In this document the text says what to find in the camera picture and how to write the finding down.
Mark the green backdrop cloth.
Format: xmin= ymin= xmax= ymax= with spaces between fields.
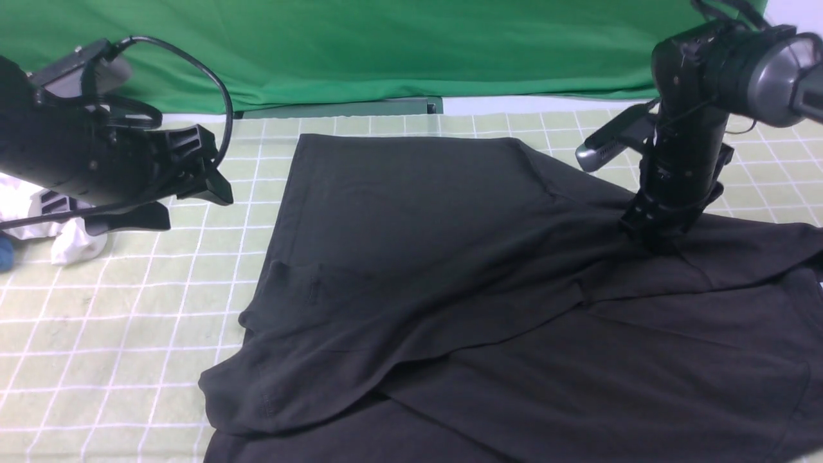
xmin=1 ymin=1 xmax=703 ymax=111

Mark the dark gray long-sleeve top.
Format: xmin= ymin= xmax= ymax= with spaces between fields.
xmin=198 ymin=134 xmax=821 ymax=462

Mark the green checkered table mat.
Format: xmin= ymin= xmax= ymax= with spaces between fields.
xmin=2 ymin=109 xmax=821 ymax=462

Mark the blue object at edge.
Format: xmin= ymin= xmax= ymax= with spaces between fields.
xmin=0 ymin=235 xmax=15 ymax=273

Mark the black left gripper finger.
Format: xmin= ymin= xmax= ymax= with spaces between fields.
xmin=84 ymin=202 xmax=171 ymax=237
xmin=177 ymin=170 xmax=234 ymax=207

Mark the white crumpled cloth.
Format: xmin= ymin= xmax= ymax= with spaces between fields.
xmin=1 ymin=174 xmax=108 ymax=266

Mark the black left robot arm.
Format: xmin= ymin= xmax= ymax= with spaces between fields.
xmin=1 ymin=58 xmax=234 ymax=237

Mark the gray-green metal bar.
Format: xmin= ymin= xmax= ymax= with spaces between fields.
xmin=234 ymin=96 xmax=443 ymax=120

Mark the black cable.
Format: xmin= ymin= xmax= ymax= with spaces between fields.
xmin=0 ymin=35 xmax=234 ymax=232

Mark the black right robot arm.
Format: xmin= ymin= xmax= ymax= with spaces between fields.
xmin=619 ymin=21 xmax=822 ymax=241

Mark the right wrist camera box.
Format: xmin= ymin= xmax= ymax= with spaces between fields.
xmin=575 ymin=98 xmax=659 ymax=173

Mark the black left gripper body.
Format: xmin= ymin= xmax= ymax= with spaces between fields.
xmin=19 ymin=91 xmax=218 ymax=206

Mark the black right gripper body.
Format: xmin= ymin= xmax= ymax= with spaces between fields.
xmin=620 ymin=106 xmax=733 ymax=239

